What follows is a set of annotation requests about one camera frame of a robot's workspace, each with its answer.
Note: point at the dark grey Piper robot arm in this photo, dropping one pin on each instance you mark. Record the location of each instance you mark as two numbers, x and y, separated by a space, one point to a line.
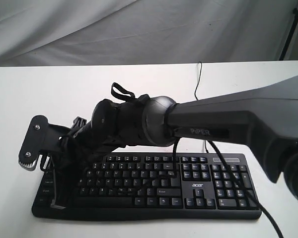
263 119

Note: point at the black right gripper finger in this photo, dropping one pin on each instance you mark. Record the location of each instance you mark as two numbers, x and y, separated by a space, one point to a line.
59 199

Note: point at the white backdrop sheet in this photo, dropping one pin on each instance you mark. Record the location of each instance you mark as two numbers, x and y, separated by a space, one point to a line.
115 32

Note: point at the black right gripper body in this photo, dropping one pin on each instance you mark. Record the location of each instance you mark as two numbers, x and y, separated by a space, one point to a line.
79 148

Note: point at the black Acer keyboard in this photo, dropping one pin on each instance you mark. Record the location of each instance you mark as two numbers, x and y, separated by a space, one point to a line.
147 186

